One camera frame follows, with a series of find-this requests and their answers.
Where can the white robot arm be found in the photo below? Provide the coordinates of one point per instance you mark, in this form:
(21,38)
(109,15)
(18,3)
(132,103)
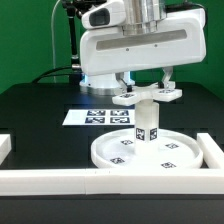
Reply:
(135,17)

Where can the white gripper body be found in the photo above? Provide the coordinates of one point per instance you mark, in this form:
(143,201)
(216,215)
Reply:
(179,39)

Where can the white marker sheet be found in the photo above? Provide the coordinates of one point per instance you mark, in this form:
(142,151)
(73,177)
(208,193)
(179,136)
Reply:
(82,117)

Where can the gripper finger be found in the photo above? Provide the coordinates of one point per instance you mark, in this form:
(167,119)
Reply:
(166,83)
(123,86)

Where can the white round table top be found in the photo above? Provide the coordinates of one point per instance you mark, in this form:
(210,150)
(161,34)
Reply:
(175,150)

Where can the white cross-shaped table base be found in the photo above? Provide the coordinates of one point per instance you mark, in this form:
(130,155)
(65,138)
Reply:
(146,93)

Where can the white obstacle fence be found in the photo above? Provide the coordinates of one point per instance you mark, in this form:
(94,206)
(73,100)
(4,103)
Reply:
(208,180)

